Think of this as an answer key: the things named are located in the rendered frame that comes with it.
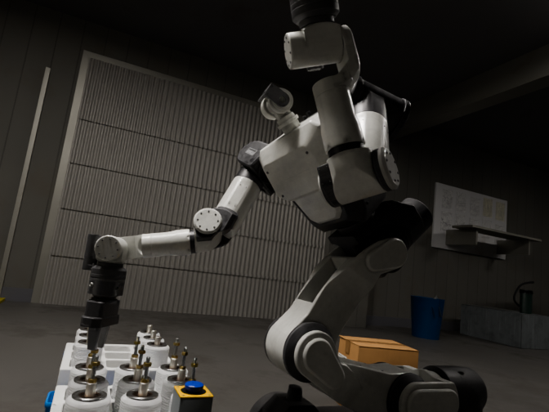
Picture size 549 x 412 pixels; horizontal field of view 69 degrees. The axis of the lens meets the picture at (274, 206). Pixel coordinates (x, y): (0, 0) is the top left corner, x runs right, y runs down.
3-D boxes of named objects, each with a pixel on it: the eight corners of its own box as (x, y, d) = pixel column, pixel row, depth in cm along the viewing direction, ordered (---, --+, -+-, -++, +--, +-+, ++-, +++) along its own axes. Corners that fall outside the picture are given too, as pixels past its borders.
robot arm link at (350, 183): (296, 103, 73) (320, 204, 69) (348, 78, 68) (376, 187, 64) (322, 117, 82) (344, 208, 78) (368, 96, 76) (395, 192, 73)
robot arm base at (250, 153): (253, 197, 132) (269, 172, 137) (283, 199, 123) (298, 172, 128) (228, 166, 123) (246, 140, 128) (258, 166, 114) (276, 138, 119)
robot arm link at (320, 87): (301, 23, 72) (318, 90, 69) (349, 16, 73) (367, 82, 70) (296, 44, 78) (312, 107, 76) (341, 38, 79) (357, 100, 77)
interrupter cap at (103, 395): (67, 402, 87) (67, 399, 87) (76, 391, 94) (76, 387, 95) (103, 404, 89) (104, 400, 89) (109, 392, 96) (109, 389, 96)
